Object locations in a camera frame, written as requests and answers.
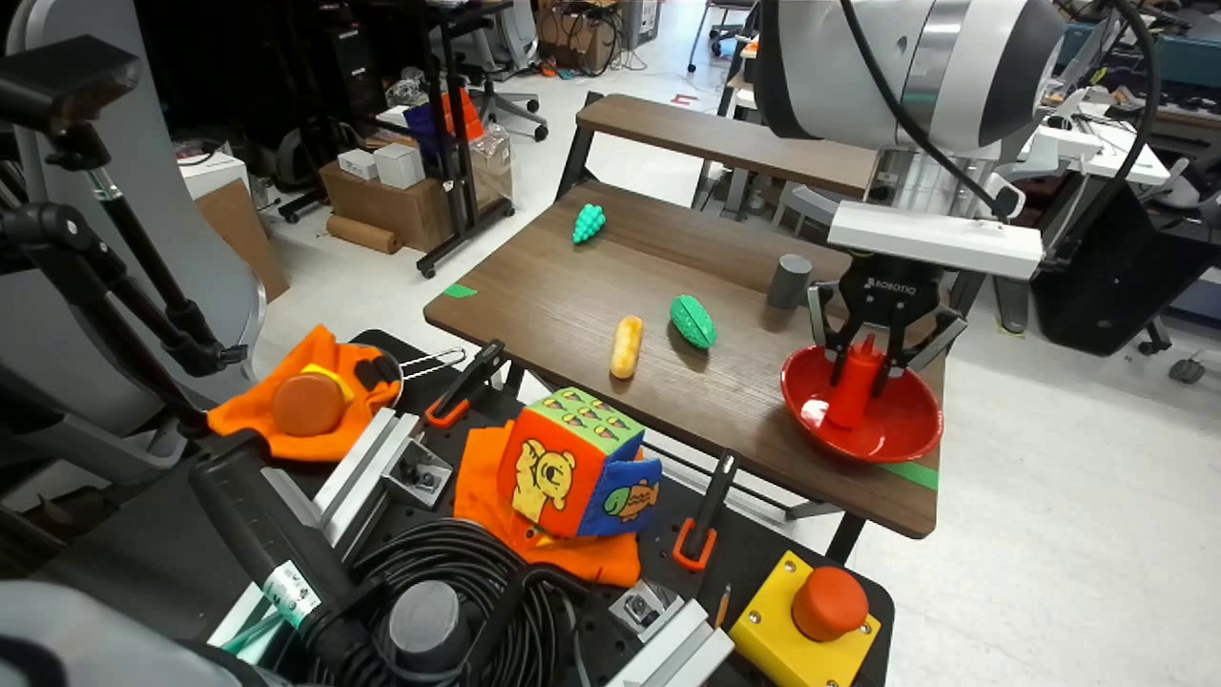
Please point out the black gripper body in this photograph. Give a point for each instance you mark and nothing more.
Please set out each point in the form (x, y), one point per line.
(891, 291)

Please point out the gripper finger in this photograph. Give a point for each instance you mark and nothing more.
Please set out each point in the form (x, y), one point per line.
(824, 332)
(924, 347)

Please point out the orange plastic bottle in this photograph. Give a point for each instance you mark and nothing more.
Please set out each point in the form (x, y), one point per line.
(857, 386)

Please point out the red plastic bowl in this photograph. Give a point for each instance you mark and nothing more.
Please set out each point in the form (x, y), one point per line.
(900, 426)

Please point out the grey cylinder block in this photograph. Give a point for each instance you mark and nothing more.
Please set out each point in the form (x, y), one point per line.
(786, 282)

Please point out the grey chair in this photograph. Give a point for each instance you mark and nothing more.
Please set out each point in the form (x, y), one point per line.
(806, 210)

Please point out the long green tape strip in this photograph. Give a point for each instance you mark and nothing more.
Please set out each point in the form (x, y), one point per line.
(917, 474)

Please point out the dark green toy vegetable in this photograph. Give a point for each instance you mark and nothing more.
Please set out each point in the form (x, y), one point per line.
(693, 322)

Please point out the yellow toy corn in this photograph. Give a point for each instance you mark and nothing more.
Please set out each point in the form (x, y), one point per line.
(628, 347)

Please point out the black bin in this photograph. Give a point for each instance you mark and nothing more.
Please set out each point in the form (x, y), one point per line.
(1120, 273)

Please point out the black orange bar clamp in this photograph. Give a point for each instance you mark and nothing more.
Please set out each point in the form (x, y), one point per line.
(465, 383)
(704, 517)

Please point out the raised wooden shelf board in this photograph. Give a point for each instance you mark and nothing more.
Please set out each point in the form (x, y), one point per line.
(712, 140)

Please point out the black base board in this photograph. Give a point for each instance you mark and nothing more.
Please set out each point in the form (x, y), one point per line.
(749, 548)

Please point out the dark wooden table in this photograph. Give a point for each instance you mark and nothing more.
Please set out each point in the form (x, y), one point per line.
(572, 299)

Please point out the teal green toy vegetable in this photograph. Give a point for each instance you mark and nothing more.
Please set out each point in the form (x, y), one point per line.
(590, 221)

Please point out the red emergency stop button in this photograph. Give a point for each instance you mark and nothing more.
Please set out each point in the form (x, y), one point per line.
(829, 601)

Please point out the colourful soft toy cube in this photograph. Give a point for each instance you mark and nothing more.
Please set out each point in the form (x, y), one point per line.
(558, 478)

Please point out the yellow emergency stop box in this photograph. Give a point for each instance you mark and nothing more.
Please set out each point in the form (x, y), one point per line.
(777, 642)

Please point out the printed marker card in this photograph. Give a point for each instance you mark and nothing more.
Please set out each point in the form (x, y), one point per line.
(417, 474)
(644, 608)

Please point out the small green tape piece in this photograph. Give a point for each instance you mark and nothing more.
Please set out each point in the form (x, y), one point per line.
(460, 291)

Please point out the black metal stand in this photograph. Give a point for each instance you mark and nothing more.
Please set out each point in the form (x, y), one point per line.
(454, 152)

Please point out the brown cardboard box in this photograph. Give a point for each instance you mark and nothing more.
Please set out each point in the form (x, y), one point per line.
(405, 210)

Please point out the white small boxes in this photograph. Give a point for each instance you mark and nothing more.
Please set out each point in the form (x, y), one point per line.
(386, 166)

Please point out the cardboard tube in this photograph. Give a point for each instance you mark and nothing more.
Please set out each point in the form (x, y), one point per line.
(365, 234)

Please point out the grey round knob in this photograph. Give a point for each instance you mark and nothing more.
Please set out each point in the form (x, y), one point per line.
(424, 627)

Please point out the orange plush cloth toy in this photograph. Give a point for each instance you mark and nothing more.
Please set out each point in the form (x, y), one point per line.
(248, 407)

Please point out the leaning cardboard panel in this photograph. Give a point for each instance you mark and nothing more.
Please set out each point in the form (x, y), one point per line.
(241, 230)

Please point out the grey rounded panel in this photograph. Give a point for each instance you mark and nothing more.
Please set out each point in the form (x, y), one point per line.
(154, 117)

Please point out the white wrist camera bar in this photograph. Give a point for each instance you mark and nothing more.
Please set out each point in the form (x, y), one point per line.
(938, 236)

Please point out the aluminium extrusion rail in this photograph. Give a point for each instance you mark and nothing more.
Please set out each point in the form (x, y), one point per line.
(679, 651)
(365, 470)

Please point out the black camera tripod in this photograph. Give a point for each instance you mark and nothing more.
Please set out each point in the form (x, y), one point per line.
(78, 253)

